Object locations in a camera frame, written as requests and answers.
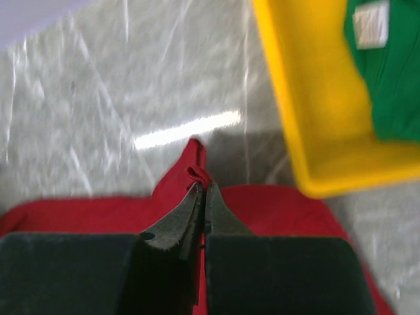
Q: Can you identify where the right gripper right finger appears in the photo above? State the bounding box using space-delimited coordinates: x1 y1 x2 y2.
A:
204 183 377 314

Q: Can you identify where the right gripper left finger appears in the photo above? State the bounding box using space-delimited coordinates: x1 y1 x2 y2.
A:
1 183 205 314

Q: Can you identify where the dark red t-shirt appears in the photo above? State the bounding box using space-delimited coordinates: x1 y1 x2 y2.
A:
1 139 393 314

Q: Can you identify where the yellow plastic bin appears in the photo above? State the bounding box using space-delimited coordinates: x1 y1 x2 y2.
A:
253 1 419 198

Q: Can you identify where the green t-shirt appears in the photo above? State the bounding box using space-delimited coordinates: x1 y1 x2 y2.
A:
344 1 419 141

